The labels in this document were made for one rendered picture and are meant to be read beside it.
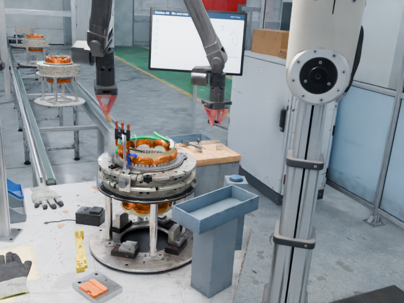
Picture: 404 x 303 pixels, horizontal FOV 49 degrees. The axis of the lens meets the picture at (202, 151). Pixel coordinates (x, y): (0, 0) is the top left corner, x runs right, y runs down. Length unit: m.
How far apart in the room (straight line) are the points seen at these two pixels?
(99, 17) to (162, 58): 1.20
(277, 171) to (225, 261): 2.49
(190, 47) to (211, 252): 1.43
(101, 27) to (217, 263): 0.74
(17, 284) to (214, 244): 0.59
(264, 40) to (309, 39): 2.99
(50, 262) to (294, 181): 0.81
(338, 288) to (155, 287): 1.74
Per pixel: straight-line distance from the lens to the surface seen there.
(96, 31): 1.31
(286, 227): 1.40
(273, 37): 4.08
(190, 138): 1.88
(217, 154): 1.64
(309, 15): 1.17
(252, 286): 2.79
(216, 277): 1.33
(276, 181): 3.79
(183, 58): 2.45
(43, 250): 1.59
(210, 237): 1.25
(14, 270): 1.48
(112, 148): 1.48
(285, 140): 3.65
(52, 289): 1.41
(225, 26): 2.45
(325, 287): 2.91
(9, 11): 5.47
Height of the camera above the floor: 1.59
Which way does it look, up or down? 18 degrees down
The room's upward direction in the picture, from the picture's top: 4 degrees clockwise
